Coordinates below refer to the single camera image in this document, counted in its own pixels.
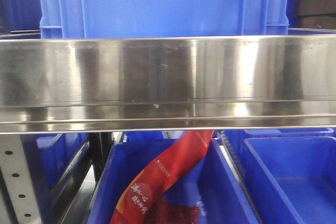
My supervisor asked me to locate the blue bin centre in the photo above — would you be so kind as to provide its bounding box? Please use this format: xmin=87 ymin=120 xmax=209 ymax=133
xmin=88 ymin=140 xmax=258 ymax=223

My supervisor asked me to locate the blue bin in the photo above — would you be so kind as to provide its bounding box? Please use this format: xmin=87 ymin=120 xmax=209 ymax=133
xmin=20 ymin=133 xmax=89 ymax=212
xmin=88 ymin=140 xmax=258 ymax=223
xmin=244 ymin=135 xmax=336 ymax=224

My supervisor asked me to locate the blue bin left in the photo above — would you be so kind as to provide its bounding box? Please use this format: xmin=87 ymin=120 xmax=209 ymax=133
xmin=20 ymin=133 xmax=89 ymax=212

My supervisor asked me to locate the blue bin right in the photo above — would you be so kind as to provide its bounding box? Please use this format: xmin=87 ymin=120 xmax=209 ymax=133
xmin=244 ymin=135 xmax=336 ymax=224

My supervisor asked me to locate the red snack package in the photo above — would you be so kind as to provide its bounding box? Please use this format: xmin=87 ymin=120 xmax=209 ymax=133
xmin=110 ymin=130 xmax=214 ymax=223

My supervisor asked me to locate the large blue plastic crate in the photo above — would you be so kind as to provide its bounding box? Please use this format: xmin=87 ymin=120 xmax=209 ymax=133
xmin=40 ymin=0 xmax=289 ymax=38

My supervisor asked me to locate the stainless steel rail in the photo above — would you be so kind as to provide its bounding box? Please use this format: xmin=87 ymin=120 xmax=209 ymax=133
xmin=1 ymin=34 xmax=335 ymax=134

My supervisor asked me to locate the perforated metal post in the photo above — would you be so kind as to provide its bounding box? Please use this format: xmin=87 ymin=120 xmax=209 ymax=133
xmin=1 ymin=135 xmax=42 ymax=223

